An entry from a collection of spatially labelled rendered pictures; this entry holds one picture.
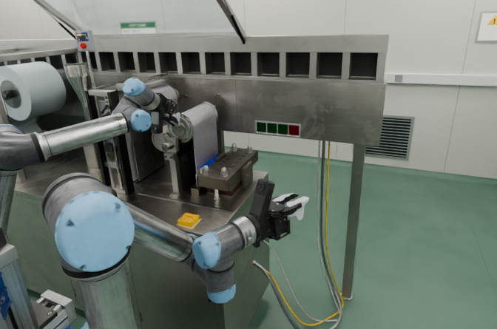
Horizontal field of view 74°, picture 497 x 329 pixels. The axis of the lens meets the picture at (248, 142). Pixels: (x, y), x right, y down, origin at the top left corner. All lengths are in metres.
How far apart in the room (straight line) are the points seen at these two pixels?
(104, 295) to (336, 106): 1.30
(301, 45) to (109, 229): 1.29
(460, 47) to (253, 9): 2.23
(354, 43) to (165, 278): 1.41
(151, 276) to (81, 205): 1.27
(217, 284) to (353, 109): 1.09
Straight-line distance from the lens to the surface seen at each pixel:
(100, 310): 0.72
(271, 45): 1.71
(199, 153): 1.70
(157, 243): 0.87
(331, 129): 1.71
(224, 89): 1.84
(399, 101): 4.04
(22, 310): 1.06
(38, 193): 2.11
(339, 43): 1.63
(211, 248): 0.80
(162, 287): 1.84
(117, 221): 0.61
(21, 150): 1.17
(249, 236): 0.85
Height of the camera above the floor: 1.73
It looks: 20 degrees down
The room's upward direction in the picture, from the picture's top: 2 degrees counter-clockwise
